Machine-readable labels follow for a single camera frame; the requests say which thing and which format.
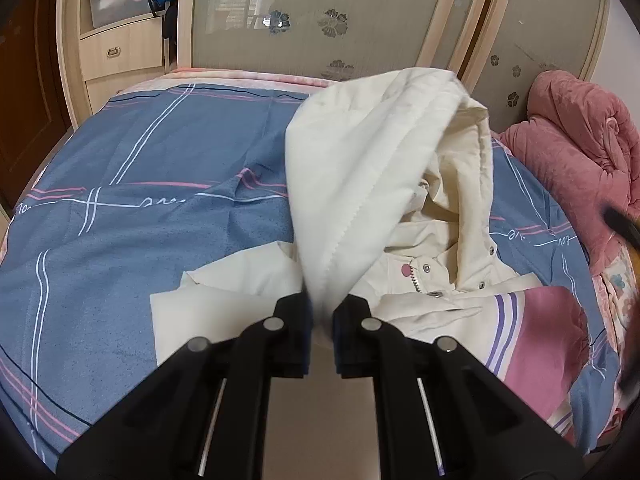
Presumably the pink and white hooded jacket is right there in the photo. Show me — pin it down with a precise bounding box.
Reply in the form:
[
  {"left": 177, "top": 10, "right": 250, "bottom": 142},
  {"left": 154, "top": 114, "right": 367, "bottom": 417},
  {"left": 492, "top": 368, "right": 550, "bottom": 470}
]
[{"left": 151, "top": 68, "right": 587, "bottom": 427}]

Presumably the floral pink pillow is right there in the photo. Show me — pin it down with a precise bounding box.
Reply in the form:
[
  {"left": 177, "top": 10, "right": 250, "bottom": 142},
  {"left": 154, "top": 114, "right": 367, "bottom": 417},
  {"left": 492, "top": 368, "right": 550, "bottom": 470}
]
[{"left": 592, "top": 246, "right": 639, "bottom": 358}]

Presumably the rolled pink quilt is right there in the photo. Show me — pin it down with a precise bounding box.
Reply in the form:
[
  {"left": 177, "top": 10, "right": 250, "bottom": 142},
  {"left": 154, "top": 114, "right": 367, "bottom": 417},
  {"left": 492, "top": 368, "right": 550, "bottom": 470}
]
[{"left": 498, "top": 70, "right": 639, "bottom": 275}]

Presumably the blue striped bed sheet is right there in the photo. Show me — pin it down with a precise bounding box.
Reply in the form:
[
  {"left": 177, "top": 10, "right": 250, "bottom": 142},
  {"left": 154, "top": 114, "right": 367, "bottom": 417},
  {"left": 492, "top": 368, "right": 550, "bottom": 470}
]
[{"left": 1, "top": 82, "right": 618, "bottom": 479}]

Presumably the brown wooden room door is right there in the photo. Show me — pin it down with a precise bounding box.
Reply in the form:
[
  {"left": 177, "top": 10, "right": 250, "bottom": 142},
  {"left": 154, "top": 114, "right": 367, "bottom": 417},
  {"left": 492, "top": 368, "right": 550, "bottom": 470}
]
[{"left": 1, "top": 0, "right": 70, "bottom": 210}]

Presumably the wardrobe wooden drawer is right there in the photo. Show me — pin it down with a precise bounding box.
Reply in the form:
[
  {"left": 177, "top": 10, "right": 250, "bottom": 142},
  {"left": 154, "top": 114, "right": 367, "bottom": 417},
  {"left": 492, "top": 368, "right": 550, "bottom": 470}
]
[{"left": 79, "top": 18, "right": 164, "bottom": 80}]

